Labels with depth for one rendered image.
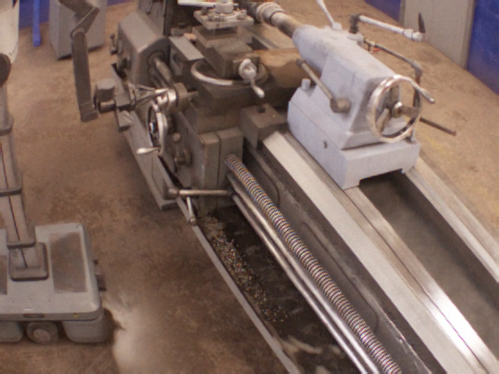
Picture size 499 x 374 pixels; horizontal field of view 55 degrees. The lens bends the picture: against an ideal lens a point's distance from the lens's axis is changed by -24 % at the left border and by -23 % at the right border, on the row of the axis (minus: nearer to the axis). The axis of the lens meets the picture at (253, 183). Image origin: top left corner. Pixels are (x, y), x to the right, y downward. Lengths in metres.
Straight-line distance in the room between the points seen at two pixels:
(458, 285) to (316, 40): 0.90
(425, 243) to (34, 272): 1.45
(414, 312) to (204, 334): 1.16
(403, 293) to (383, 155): 0.49
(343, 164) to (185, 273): 1.11
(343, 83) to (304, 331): 0.77
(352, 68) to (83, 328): 1.37
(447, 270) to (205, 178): 0.88
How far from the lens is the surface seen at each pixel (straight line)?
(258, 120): 1.87
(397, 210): 1.87
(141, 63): 2.67
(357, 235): 1.55
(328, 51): 1.78
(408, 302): 1.41
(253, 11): 2.24
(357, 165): 1.68
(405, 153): 1.79
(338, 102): 1.66
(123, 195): 2.99
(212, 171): 1.97
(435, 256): 1.74
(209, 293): 2.50
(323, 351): 1.82
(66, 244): 2.35
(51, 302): 2.13
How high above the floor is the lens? 1.83
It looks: 37 degrees down
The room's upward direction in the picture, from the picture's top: 6 degrees clockwise
